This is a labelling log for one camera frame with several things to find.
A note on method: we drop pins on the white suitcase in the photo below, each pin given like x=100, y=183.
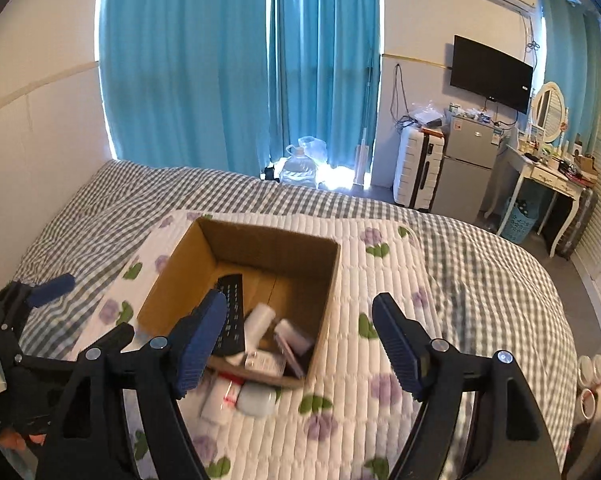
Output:
x=418, y=165

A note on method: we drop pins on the pink compact case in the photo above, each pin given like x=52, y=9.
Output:
x=295, y=345

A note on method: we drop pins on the white dressing table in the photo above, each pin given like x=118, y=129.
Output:
x=552, y=180

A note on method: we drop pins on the grey checked bed sheet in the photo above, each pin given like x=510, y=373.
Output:
x=489, y=293

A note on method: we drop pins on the blue curtain left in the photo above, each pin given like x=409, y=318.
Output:
x=184, y=82

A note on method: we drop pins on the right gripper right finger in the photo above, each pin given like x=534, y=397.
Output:
x=507, y=439

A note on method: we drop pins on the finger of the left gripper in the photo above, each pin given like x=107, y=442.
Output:
x=113, y=341
x=49, y=291

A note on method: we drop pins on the red capped white bottle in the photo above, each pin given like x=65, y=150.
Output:
x=221, y=400

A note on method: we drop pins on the clear water jug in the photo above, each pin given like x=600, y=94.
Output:
x=298, y=169

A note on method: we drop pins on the white cylindrical bottle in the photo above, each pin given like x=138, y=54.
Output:
x=256, y=325

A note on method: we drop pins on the person left hand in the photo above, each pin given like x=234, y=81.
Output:
x=9, y=438

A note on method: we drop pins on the black wall television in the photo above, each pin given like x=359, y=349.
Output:
x=491, y=73

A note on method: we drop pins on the black grey UGREEN charger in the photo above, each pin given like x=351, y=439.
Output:
x=260, y=361

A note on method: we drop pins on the black remote control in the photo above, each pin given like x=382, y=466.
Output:
x=231, y=339

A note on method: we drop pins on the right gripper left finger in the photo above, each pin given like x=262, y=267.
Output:
x=89, y=436

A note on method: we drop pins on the floral white quilted mat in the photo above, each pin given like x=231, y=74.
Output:
x=312, y=395

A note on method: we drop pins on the blue curtain right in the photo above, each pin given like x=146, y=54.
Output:
x=573, y=62

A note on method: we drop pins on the blue curtain middle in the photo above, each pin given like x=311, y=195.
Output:
x=324, y=67

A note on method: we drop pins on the brown cardboard box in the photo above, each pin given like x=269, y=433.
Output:
x=294, y=273

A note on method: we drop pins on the oval white mirror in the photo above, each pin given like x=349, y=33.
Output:
x=549, y=112

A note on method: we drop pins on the teal laundry basket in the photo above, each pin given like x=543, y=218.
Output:
x=520, y=222

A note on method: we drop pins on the grey mini fridge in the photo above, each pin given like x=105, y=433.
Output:
x=470, y=152

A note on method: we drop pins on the blue curtain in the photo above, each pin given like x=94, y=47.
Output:
x=573, y=62
x=324, y=67
x=184, y=82

